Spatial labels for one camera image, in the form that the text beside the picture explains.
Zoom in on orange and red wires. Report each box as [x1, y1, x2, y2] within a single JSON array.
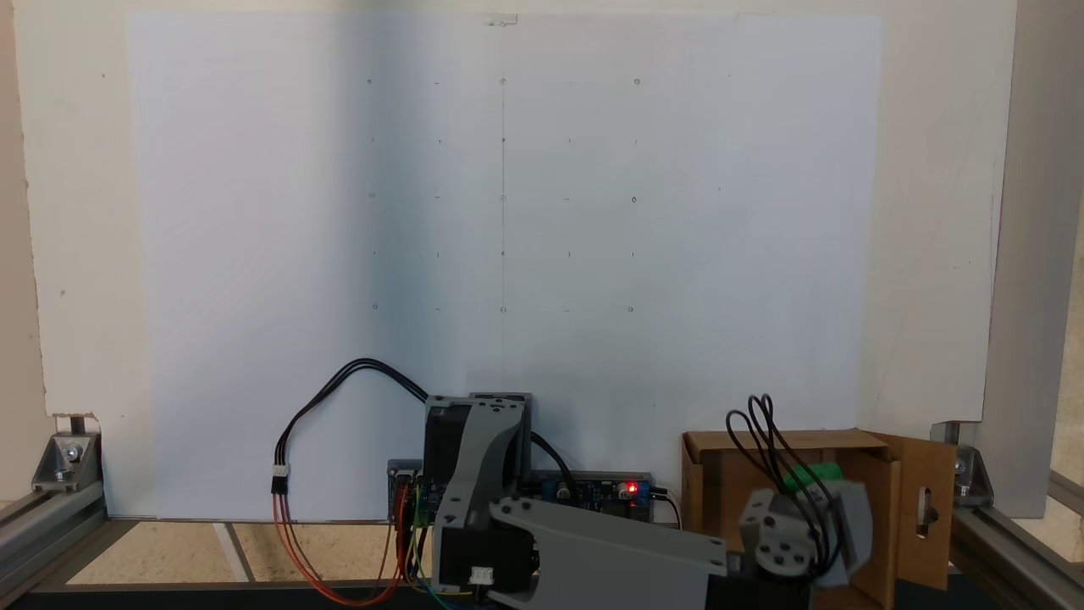
[[273, 491, 409, 607]]

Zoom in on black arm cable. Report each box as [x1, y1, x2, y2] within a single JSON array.
[[530, 430, 580, 496]]

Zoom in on aluminium frame extrusion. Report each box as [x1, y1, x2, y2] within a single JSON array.
[[948, 470, 1084, 610], [0, 483, 109, 606]]

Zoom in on metal corner bracket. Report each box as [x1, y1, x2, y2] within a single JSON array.
[[931, 421, 994, 507], [31, 413, 103, 495]]

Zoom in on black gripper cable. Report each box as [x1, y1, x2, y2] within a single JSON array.
[[725, 392, 841, 580]]

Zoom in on blue circuit board, red LED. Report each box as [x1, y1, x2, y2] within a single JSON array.
[[531, 471, 655, 521]]

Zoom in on circuit board with red connectors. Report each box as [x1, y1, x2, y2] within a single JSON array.
[[387, 459, 439, 529]]

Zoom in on green jumper wire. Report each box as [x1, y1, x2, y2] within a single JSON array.
[[412, 508, 451, 609]]

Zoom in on black cable with white connector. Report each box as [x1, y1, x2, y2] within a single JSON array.
[[271, 357, 432, 497]]

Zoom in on green dice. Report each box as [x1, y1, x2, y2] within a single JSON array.
[[780, 461, 845, 500]]

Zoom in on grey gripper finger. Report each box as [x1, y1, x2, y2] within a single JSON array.
[[828, 480, 874, 590]]

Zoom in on grey upright beam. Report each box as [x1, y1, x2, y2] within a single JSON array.
[[974, 0, 1084, 520]]

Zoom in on brown cardboard box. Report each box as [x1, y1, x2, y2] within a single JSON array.
[[682, 428, 959, 610]]

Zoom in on large white paper sheet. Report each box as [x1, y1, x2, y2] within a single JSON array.
[[127, 12, 884, 523]]

